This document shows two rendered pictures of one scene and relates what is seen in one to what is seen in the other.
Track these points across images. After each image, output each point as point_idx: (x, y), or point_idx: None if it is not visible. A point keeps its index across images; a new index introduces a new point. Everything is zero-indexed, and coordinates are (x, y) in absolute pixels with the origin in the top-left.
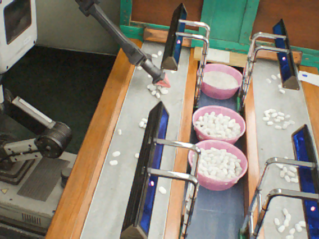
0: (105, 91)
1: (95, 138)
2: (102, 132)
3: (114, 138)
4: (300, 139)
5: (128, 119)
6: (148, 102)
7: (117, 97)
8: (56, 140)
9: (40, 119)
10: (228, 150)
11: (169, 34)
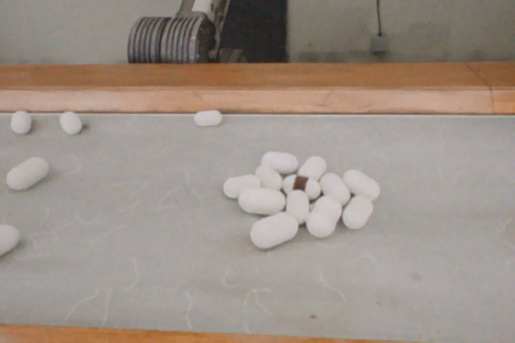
0: (433, 64)
1: (152, 75)
2: (186, 81)
3: (177, 119)
4: None
5: (309, 137)
6: (499, 179)
7: (420, 84)
8: (131, 29)
9: None
10: None
11: None
